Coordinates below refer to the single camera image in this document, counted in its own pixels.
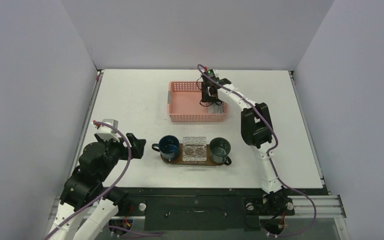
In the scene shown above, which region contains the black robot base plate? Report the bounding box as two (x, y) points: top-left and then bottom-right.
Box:
(105, 187), (295, 234)

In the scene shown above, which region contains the pink perforated plastic basket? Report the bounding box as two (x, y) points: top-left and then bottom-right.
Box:
(167, 81), (229, 123)

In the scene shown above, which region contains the brown oval wooden tray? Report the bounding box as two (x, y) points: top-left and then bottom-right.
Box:
(160, 153), (224, 167)

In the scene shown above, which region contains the grey tape strip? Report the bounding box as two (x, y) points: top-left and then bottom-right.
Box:
(167, 91), (171, 105)

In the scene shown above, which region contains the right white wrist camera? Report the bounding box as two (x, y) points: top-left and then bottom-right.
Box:
(212, 69), (219, 77)

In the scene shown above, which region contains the dark green mug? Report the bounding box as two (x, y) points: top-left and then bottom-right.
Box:
(209, 137), (232, 166)

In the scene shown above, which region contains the dark blue mug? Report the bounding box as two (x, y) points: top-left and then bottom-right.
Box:
(151, 135), (180, 161)

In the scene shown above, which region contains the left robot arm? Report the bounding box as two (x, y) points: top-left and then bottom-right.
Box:
(45, 133), (146, 240)

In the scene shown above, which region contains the aluminium rail frame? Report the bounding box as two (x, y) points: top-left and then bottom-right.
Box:
(291, 195), (346, 219)

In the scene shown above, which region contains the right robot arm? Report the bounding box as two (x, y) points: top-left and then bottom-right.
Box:
(201, 71), (284, 214)

